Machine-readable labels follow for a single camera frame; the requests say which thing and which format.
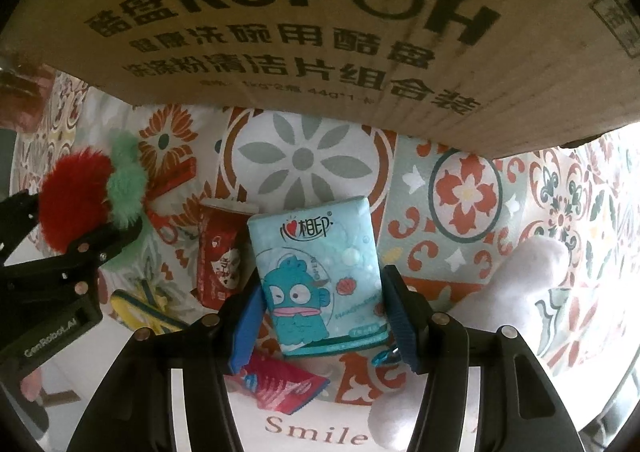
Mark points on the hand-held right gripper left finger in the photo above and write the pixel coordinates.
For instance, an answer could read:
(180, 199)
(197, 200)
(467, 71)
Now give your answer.
(245, 332)

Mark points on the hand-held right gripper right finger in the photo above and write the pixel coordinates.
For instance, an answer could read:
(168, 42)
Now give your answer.
(402, 327)

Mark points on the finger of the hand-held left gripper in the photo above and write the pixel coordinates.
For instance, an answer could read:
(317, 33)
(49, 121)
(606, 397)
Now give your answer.
(20, 214)
(95, 247)

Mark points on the red and green fluffy pompom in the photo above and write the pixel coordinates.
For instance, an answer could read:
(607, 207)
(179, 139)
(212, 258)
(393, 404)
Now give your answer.
(80, 202)

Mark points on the blue cartoon tissue pack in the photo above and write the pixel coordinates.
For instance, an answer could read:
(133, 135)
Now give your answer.
(320, 272)

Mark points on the red and blue flat packet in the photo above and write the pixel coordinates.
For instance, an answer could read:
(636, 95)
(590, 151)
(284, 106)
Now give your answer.
(280, 379)

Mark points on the yellow pouch with teal edge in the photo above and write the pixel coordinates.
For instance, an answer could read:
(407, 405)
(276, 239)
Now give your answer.
(137, 309)

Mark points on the red tissue pack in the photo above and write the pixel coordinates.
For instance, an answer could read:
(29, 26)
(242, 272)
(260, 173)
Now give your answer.
(220, 257)

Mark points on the white plush toy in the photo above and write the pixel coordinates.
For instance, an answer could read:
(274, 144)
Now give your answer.
(505, 302)

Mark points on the floral patterned mat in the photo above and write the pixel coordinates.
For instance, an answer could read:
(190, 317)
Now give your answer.
(310, 157)

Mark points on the brown cardboard box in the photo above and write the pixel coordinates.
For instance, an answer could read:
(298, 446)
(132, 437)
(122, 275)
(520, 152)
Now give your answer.
(320, 32)

